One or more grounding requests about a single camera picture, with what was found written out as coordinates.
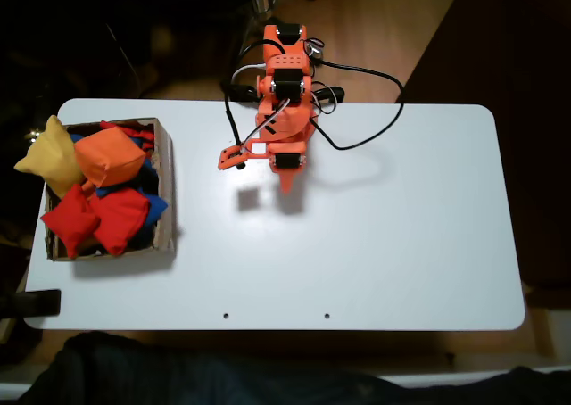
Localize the orange bean bag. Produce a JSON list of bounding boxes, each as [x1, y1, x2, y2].
[[73, 125, 148, 197]]

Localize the cardboard box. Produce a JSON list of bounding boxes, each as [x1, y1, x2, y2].
[[44, 117, 176, 262]]

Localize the small blue bean bag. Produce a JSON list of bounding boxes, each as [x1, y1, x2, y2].
[[131, 181, 170, 228]]

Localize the large blue bean bag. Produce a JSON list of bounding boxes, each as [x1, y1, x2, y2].
[[66, 132, 161, 200]]

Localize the red bean bag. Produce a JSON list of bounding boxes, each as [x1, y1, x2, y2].
[[39, 184, 102, 260], [98, 120, 156, 153], [88, 186, 151, 257]]

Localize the yellow bean bag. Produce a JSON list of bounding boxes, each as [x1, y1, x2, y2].
[[12, 114, 87, 200]]

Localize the orange camera mount with camera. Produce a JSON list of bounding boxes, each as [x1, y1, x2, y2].
[[217, 139, 269, 172]]

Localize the white cable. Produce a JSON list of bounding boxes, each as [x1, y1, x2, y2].
[[230, 62, 269, 84]]

